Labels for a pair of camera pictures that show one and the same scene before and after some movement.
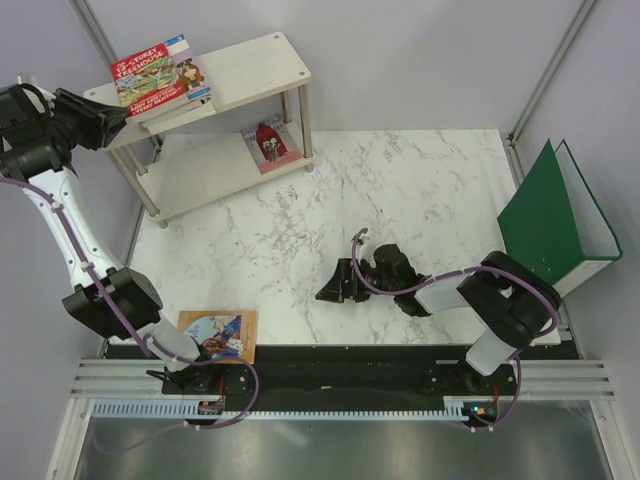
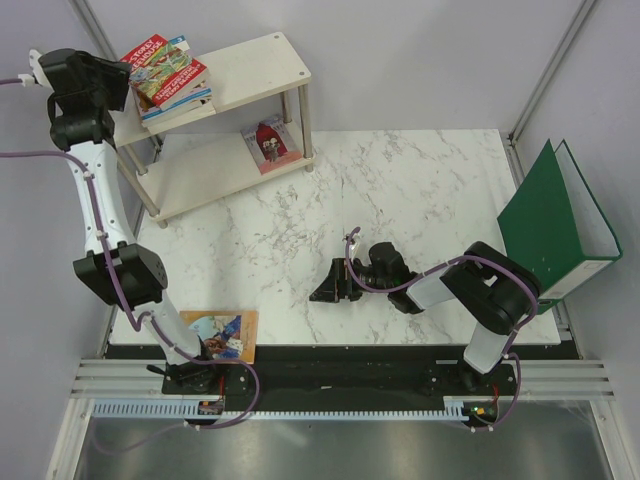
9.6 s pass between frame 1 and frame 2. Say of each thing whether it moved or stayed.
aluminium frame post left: stayed
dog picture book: moved
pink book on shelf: stayed
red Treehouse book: moved
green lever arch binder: stayed
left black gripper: moved
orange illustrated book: stayed
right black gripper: stayed
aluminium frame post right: stayed
